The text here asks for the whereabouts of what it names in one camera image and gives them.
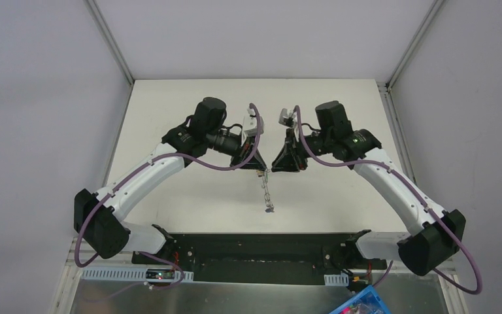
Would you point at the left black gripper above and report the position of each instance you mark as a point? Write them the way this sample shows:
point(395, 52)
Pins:
point(242, 150)

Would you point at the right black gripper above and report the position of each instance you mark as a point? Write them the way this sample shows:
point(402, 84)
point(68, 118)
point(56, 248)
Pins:
point(293, 150)

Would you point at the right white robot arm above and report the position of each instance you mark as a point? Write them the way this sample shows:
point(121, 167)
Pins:
point(432, 231)

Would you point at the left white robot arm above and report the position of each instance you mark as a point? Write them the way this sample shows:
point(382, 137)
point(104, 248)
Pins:
point(204, 139)

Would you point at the blue plastic bin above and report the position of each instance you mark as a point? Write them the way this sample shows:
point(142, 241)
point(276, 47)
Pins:
point(366, 301)

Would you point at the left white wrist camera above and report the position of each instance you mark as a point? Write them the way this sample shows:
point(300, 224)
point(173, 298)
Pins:
point(251, 126)

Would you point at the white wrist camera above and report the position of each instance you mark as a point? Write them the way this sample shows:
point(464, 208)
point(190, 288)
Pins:
point(287, 118)
point(251, 126)

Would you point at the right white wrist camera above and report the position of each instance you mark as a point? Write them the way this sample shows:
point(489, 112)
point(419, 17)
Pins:
point(287, 118)

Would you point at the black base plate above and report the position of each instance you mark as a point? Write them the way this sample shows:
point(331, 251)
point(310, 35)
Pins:
point(285, 259)

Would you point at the aluminium frame rail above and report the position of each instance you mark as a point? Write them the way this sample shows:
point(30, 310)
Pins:
point(108, 37)

